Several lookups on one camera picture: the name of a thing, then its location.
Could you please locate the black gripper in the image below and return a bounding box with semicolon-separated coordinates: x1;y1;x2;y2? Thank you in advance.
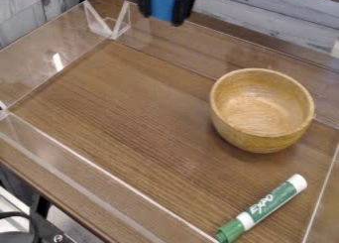
136;0;195;26

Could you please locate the blue rectangular block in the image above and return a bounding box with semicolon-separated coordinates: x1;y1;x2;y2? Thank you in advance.
151;0;175;22

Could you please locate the brown wooden bowl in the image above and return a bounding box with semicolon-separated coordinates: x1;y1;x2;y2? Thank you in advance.
210;68;315;154

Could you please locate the green Expo marker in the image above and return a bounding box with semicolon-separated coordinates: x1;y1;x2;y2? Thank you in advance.
216;174;307;243

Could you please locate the black table leg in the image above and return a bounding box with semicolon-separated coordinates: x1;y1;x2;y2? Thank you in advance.
35;194;52;218

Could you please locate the clear acrylic tray wall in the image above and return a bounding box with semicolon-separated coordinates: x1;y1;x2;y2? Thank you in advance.
0;0;339;243

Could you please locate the black cable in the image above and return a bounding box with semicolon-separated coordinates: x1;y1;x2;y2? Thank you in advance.
0;211;44;243

